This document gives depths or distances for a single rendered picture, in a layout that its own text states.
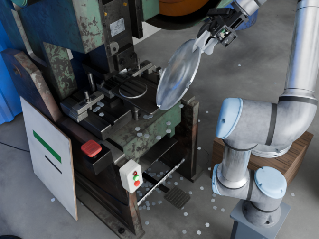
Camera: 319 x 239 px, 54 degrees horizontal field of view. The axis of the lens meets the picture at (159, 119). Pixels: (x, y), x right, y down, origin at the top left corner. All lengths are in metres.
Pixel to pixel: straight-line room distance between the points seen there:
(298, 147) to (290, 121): 0.97
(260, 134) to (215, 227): 1.08
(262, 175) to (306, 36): 0.53
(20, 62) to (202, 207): 1.24
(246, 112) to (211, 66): 2.08
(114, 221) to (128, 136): 0.64
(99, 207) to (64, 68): 0.85
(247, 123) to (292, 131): 0.11
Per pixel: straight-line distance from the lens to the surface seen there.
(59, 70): 1.50
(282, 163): 1.72
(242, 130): 0.85
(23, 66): 1.56
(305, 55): 0.91
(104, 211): 1.90
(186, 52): 1.22
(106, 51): 1.23
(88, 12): 1.11
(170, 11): 1.52
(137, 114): 1.41
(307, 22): 0.94
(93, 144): 1.22
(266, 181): 1.21
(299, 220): 1.98
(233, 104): 0.86
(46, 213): 2.04
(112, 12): 1.24
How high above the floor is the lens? 1.64
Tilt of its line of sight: 44 degrees down
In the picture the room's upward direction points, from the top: 4 degrees counter-clockwise
